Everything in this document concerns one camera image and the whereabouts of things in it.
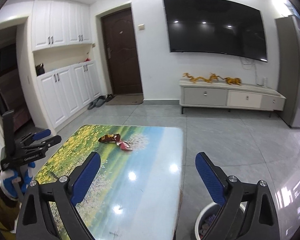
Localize brown snack bag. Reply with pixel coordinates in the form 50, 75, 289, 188
98, 134, 121, 143

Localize red pink wrapper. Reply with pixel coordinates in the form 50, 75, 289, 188
116, 140, 133, 151

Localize white trash bin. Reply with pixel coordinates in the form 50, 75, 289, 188
192, 202, 245, 239

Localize left blue white gloved hand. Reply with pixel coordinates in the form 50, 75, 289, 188
0, 162, 36, 200

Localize yellow jacket sleeve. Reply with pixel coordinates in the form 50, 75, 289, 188
0, 187, 20, 236

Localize white shoe cabinet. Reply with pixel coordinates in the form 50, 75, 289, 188
37, 61, 102, 129

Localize grey slippers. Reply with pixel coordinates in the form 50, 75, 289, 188
88, 94, 114, 110

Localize black bag on cabinet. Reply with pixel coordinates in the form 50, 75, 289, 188
35, 63, 45, 76

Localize white tv cabinet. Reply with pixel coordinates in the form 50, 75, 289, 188
179, 80, 286, 112

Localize brown door mat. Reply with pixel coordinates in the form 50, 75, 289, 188
106, 94, 143, 105

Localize golden dragon ornament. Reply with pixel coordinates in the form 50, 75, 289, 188
183, 73, 242, 86

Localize dark brown entrance door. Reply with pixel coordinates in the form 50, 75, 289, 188
101, 8, 142, 95

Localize grey refrigerator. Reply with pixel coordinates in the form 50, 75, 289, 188
276, 15, 300, 128

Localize white upper wall cabinet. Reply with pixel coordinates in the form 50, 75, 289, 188
31, 0, 92, 51

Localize black wall television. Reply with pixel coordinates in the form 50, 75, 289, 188
163, 0, 268, 62

